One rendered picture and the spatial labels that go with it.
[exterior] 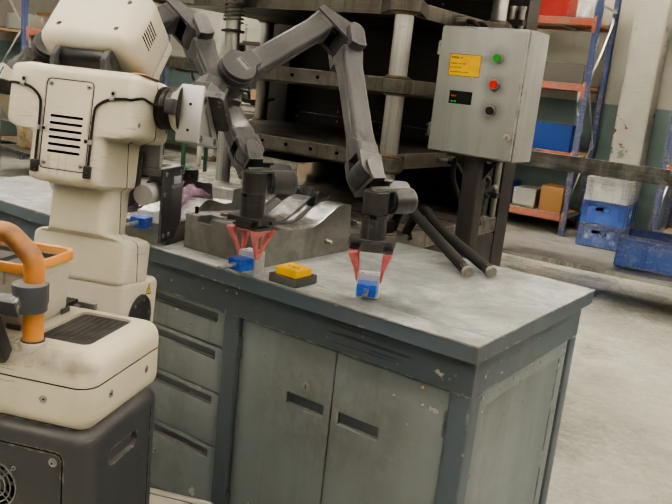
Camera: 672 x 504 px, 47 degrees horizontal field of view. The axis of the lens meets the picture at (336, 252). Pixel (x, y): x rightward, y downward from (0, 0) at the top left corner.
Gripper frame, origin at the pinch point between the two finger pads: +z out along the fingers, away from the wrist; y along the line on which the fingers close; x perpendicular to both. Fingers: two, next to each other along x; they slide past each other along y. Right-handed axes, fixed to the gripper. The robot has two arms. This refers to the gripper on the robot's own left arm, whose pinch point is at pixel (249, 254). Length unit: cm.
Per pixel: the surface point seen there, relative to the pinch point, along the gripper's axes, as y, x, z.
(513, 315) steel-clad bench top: -57, -24, 5
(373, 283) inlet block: -31.5, -5.6, 0.7
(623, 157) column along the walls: 93, -647, 4
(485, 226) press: 8, -151, 9
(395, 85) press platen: 13, -78, -42
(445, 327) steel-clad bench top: -51, -3, 5
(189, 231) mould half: 25.4, -5.2, 0.0
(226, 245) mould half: 12.1, -5.2, 1.0
